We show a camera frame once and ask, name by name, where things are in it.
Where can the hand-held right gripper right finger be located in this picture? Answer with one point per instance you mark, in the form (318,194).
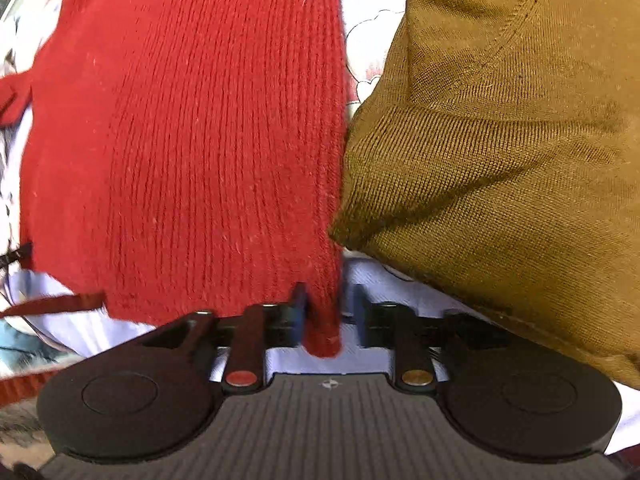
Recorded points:
(359,312)

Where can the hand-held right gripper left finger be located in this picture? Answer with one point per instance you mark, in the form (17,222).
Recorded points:
(298,312)

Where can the red knit cardigan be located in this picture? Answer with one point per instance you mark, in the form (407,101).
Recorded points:
(190,135)

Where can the brown knit garment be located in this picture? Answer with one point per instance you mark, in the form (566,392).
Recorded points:
(490,150)

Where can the lavender floral blanket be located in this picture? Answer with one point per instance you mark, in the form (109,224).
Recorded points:
(372,35)

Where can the grey furry cloth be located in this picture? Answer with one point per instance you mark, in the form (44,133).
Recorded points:
(15,427)

